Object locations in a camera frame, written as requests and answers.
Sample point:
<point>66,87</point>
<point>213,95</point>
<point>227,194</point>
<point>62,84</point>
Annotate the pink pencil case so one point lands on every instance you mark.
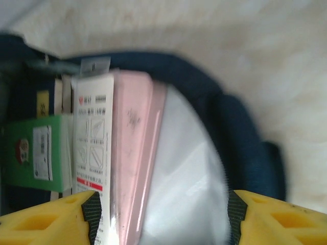
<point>138,143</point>

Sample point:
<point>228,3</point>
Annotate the dark blue book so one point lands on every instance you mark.
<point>25,102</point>

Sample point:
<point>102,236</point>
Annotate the navy blue backpack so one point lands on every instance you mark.
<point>230,107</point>

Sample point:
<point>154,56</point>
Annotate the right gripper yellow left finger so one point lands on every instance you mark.
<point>51,224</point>

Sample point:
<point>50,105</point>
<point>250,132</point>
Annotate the white ruler set package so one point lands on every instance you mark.
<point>92,132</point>

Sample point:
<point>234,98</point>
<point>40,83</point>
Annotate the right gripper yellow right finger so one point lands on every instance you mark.
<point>281,224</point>

